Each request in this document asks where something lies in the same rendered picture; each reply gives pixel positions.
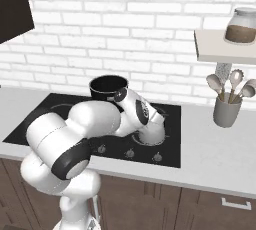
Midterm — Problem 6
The black cooking pot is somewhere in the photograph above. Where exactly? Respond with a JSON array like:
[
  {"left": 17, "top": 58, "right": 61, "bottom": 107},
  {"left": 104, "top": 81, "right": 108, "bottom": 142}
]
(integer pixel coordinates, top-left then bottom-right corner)
[{"left": 88, "top": 74, "right": 130, "bottom": 104}]

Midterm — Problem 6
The black hob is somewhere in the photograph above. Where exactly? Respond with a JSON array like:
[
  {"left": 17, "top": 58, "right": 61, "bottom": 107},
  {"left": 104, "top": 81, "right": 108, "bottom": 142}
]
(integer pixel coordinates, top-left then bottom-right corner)
[{"left": 2, "top": 92, "right": 182, "bottom": 169}]

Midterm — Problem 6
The beige wooden spoon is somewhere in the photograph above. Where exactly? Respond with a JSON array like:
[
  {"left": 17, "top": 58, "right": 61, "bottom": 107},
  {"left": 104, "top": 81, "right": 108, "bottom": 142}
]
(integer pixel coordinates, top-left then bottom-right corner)
[{"left": 205, "top": 73, "right": 225, "bottom": 102}]

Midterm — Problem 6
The grey utensil pot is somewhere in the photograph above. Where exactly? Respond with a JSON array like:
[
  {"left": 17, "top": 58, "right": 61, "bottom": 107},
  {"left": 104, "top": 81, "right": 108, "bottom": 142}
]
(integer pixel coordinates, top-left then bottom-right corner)
[{"left": 212, "top": 92, "right": 243, "bottom": 129}]

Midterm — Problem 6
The speckled grey grater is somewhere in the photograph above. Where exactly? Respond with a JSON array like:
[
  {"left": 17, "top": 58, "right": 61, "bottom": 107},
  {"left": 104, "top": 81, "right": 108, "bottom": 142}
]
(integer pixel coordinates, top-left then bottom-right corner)
[{"left": 214, "top": 62, "right": 234, "bottom": 87}]

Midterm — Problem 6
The brown cupboard door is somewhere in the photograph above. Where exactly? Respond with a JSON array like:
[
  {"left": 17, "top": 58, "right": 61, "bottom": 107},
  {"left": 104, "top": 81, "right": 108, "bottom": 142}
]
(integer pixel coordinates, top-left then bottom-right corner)
[
  {"left": 0, "top": 158, "right": 64, "bottom": 230},
  {"left": 98, "top": 173, "right": 183, "bottom": 230}
]

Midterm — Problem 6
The glass jar with brown filling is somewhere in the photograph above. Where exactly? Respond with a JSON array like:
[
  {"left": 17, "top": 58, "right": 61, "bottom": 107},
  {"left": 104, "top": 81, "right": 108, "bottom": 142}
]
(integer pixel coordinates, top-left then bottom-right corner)
[{"left": 224, "top": 6, "right": 256, "bottom": 46}]

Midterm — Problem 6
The brown drawer front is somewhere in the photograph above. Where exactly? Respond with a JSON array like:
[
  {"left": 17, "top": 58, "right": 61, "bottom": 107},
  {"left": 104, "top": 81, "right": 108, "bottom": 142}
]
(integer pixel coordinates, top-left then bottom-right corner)
[{"left": 175, "top": 187, "right": 256, "bottom": 230}]

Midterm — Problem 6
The dark range hood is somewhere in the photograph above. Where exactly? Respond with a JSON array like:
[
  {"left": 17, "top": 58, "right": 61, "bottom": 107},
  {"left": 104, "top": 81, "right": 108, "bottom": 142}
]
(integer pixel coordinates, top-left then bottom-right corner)
[{"left": 0, "top": 0, "right": 36, "bottom": 45}]

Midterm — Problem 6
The beige wall shelf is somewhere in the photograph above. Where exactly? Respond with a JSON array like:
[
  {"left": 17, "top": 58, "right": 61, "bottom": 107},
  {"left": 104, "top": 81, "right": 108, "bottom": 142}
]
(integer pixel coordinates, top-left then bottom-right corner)
[{"left": 194, "top": 28, "right": 256, "bottom": 66}]

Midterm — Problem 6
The white drawer handle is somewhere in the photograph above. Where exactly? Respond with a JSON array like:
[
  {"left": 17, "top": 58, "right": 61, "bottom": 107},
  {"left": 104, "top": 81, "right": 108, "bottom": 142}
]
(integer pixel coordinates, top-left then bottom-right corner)
[{"left": 221, "top": 197, "right": 252, "bottom": 211}]

